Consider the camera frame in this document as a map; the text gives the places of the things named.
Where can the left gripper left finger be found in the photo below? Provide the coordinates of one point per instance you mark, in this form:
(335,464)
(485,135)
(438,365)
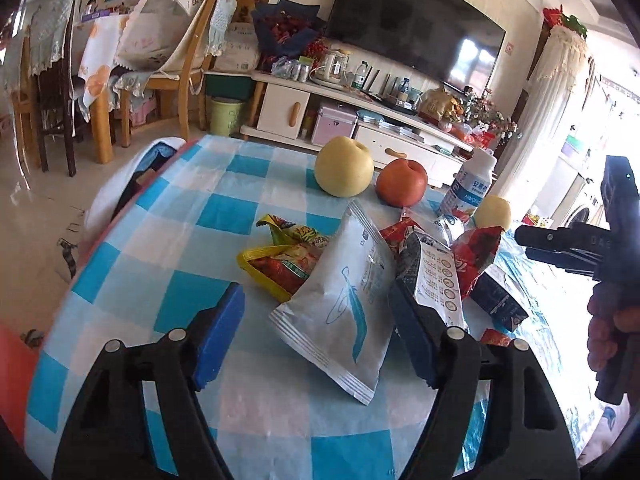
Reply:
(137,414)

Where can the dark blue milk carton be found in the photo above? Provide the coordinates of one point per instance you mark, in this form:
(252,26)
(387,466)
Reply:
(496,293)

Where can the red candy wrapper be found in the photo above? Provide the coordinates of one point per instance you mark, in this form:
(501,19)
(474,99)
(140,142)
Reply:
(473,252)

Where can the white grey nutrition label bag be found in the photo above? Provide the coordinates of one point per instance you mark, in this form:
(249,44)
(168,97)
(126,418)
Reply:
(426,267)

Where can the yellow chip bag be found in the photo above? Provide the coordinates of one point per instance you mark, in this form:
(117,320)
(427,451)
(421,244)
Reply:
(283,267)

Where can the right hand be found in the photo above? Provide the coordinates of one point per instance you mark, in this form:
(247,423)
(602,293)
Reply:
(601,343)

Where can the washing machine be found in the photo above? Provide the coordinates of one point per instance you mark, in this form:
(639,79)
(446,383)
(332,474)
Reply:
(585,203)

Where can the pink plastic bucket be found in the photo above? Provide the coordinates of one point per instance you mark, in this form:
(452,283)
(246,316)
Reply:
(17,368)

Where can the white lace curtain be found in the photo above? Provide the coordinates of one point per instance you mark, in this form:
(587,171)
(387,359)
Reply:
(527,162)

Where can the yellow pear right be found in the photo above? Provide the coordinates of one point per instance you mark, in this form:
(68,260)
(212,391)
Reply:
(493,211)

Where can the white yogurt bottle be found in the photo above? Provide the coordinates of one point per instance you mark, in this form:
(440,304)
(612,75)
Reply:
(469,186)

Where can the blue checkered tablecloth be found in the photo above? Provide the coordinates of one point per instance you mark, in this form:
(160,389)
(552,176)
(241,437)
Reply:
(171,254)

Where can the red apple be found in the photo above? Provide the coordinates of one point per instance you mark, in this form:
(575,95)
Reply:
(402,183)

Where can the pink storage box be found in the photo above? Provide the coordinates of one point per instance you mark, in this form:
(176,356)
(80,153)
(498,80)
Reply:
(333,121)

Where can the black flat television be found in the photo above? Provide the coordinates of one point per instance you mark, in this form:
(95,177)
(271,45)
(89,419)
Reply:
(448,40)

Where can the white electric kettle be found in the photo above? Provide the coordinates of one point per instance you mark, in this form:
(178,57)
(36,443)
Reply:
(333,67)

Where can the dark wooden chair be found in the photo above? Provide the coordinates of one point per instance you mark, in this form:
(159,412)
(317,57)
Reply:
(50,72)

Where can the white tv cabinet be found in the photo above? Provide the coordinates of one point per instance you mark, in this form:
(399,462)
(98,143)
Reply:
(307,115)

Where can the green waste bin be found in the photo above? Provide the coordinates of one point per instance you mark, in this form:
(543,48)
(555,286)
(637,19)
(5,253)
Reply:
(225,116)

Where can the dark flower bouquet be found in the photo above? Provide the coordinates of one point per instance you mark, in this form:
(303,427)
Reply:
(286,28)

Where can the wooden chair with cushion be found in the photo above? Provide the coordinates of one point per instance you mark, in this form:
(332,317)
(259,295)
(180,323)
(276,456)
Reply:
(167,46)

